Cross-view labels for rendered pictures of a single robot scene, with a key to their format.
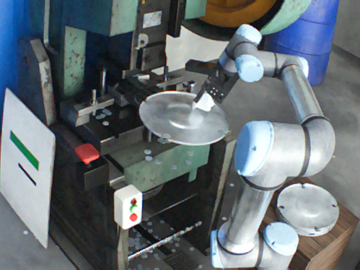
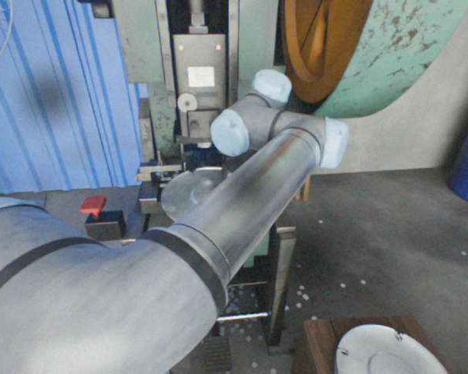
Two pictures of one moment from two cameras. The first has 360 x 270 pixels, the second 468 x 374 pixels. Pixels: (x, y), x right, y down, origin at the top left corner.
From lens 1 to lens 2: 103 cm
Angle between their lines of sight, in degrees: 32
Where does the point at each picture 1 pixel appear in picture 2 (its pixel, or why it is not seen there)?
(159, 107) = (199, 181)
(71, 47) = (158, 107)
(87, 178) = (90, 230)
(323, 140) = (36, 325)
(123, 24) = (143, 71)
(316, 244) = not seen: outside the picture
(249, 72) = (222, 138)
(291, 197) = (369, 344)
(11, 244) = not seen: hidden behind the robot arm
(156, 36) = (210, 101)
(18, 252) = not seen: hidden behind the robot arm
